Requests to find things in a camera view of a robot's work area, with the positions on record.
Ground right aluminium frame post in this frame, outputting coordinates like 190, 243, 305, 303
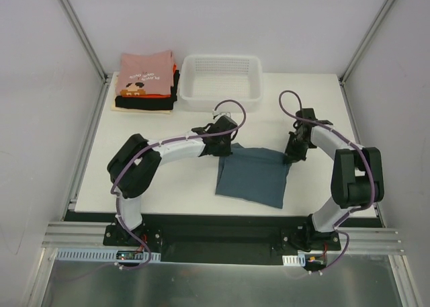
339, 0, 398, 87

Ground left aluminium frame post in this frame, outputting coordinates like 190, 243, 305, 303
58, 0, 108, 82

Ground white cable duct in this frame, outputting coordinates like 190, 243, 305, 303
282, 254, 306, 267
56, 249, 161, 263

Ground aluminium frame post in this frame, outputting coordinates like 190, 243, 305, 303
339, 0, 398, 87
58, 0, 108, 82

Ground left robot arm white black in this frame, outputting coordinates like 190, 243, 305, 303
107, 115, 239, 246

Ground right aluminium side rail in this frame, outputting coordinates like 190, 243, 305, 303
339, 83, 386, 227

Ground black folded t shirt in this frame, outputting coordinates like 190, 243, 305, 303
114, 69, 180, 111

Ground orange folded t shirt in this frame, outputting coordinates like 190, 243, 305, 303
132, 64, 177, 98

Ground right white cable duct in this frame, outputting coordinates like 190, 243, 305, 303
282, 254, 306, 267

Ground left white cable duct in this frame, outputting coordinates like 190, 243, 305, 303
56, 249, 161, 263

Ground cream folded t shirt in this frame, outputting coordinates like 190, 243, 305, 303
110, 72, 182, 115

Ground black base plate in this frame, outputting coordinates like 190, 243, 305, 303
63, 212, 342, 266

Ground blue-grey t shirt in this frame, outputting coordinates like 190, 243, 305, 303
215, 143, 291, 209

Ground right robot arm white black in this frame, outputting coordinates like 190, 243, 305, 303
284, 108, 384, 250

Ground left aluminium side rail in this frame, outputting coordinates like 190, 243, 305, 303
60, 77, 112, 222

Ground front aluminium rail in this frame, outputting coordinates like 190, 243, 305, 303
42, 222, 406, 256

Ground aluminium side rail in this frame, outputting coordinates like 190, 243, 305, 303
339, 83, 386, 227
60, 77, 112, 222

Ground pink folded t shirt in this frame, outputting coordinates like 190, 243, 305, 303
116, 50, 175, 98

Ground white plastic basket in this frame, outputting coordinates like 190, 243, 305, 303
178, 54, 263, 112

